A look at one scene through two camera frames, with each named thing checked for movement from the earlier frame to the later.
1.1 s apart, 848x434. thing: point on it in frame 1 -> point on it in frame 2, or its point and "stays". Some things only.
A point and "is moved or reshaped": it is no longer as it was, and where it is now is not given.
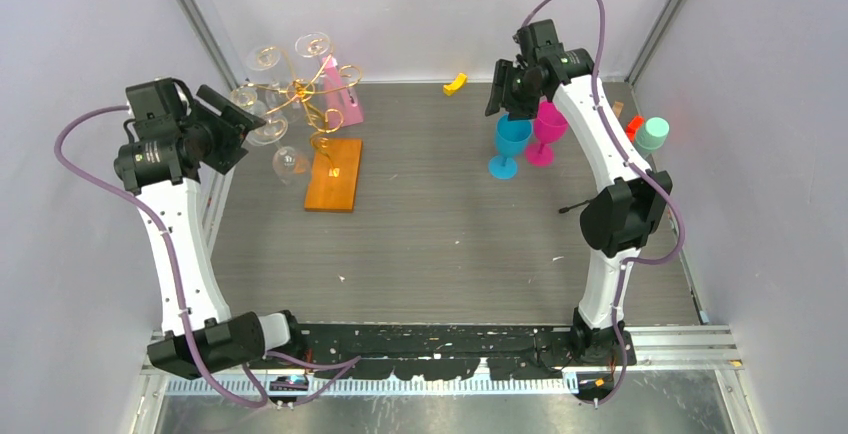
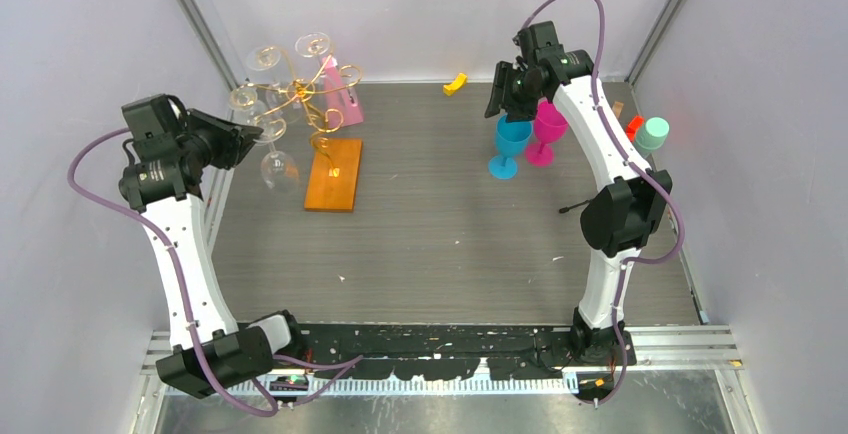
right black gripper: (518, 110) stays
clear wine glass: (288, 163) is moved or reshaped
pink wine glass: (550, 126) stays
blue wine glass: (512, 137) stays
